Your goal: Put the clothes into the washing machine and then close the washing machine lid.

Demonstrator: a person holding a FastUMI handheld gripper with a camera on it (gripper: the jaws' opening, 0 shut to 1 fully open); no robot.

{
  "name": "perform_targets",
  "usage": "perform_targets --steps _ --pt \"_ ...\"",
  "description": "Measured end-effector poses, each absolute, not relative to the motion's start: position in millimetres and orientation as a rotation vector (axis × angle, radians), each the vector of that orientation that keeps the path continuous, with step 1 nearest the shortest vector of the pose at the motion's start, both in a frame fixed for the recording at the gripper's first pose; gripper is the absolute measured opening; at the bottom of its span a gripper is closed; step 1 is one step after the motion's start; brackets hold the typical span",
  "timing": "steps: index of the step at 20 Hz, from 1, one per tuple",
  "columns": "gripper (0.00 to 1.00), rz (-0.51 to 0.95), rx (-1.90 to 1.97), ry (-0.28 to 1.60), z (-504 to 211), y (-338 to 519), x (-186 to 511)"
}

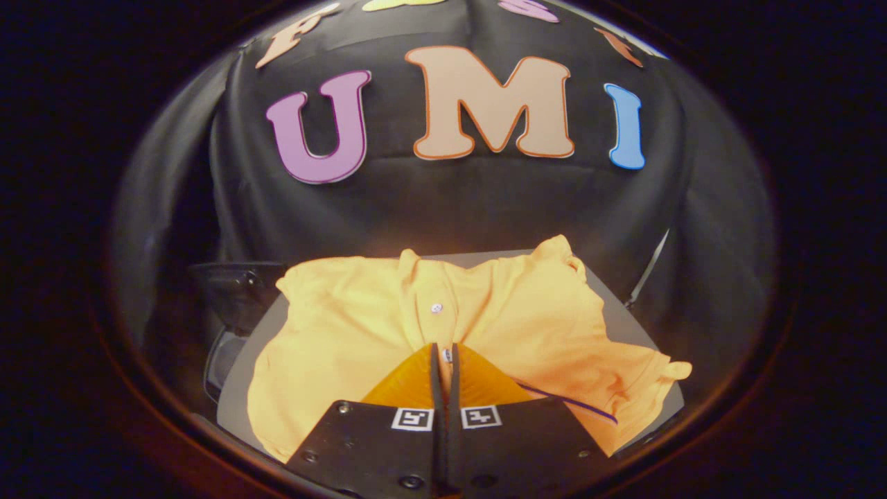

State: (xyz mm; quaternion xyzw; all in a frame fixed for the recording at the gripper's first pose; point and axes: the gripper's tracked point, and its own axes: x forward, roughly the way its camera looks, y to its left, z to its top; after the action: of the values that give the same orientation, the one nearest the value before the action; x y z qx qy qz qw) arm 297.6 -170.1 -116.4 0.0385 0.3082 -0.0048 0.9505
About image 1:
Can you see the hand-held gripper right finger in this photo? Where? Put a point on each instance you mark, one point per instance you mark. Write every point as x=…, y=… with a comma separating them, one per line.
x=520, y=450

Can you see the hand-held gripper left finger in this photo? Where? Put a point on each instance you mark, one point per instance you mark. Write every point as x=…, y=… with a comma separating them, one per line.
x=367, y=450

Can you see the yellow polo shirt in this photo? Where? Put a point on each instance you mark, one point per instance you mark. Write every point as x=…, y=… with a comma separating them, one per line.
x=346, y=333

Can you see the grey cabinet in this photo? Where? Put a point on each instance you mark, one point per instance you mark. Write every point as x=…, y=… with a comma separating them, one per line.
x=627, y=326

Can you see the black backdrop cloth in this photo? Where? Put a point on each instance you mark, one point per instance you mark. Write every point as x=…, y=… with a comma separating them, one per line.
x=443, y=201

